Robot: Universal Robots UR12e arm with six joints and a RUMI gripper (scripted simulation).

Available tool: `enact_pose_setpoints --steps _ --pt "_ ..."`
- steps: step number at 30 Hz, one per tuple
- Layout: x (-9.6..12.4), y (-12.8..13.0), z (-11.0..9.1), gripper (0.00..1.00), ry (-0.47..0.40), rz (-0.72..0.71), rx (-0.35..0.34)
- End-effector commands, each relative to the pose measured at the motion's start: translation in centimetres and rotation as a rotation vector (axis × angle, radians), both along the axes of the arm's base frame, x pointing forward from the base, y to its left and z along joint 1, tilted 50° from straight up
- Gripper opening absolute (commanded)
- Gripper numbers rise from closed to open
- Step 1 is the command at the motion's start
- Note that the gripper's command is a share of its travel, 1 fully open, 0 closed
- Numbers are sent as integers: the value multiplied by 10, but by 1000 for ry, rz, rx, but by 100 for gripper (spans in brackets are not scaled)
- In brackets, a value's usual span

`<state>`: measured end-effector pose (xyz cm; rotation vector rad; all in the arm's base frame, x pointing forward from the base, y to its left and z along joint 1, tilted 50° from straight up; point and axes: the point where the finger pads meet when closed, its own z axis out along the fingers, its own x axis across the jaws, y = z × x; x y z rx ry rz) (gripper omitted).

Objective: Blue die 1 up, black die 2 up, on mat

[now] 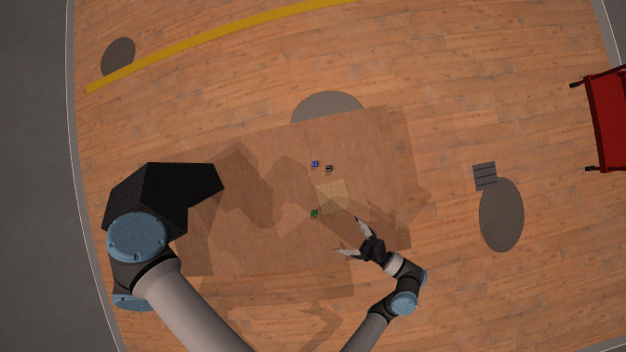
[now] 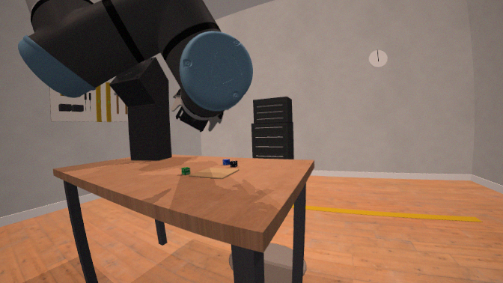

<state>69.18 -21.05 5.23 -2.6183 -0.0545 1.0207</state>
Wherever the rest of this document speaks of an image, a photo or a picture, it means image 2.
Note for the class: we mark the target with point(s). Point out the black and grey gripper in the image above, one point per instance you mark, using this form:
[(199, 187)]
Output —
[(199, 125)]

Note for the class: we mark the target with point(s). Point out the tan mat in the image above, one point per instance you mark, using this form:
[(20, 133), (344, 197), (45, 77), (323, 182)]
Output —
[(216, 173)]

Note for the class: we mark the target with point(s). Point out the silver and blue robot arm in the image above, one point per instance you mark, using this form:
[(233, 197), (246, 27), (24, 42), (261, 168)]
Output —
[(78, 45)]

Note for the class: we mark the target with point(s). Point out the green die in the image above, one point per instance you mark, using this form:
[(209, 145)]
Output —
[(185, 170)]

